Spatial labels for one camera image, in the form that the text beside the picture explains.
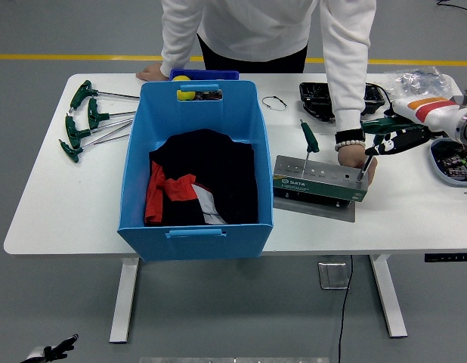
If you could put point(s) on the robot left hand black fingers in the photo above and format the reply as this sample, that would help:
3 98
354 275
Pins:
56 349

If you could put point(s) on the person's right hand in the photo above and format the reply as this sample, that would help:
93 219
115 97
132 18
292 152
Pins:
154 73

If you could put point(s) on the person's left hand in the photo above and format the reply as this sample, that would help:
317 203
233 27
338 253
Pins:
350 157

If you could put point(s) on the robot right hand white shell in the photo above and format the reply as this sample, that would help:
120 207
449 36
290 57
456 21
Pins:
426 111

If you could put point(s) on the grey green tool holder rack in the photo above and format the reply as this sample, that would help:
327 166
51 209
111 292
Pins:
316 187

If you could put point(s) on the person's left forearm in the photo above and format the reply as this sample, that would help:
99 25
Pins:
347 87

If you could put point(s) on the person's right forearm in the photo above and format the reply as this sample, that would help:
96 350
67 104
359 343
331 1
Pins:
178 53

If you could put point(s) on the light blue plastic storage box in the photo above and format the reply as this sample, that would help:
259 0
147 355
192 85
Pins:
195 246

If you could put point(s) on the black wristwatch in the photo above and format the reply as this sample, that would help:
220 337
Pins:
348 135

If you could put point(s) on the clear plastic parts bag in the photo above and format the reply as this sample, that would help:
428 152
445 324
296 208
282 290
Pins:
418 81

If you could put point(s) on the yellow ball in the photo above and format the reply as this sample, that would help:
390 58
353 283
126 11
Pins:
186 95

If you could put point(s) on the dark blue plastic bin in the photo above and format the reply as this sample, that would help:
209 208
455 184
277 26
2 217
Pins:
203 72

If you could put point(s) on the pale blue parts tray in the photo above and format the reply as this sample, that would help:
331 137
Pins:
454 162

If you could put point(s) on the black plastic tray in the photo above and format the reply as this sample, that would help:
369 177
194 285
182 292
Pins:
313 96

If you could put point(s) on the white table leg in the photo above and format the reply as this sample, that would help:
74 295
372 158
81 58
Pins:
124 302
388 302

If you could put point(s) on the black red folded garment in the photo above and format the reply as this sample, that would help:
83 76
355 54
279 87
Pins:
211 162

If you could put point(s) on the person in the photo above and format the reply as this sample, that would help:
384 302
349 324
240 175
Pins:
256 26

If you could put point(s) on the metal floor socket plate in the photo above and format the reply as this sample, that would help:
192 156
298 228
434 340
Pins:
331 276

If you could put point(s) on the black table control panel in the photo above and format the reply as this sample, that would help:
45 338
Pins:
449 258

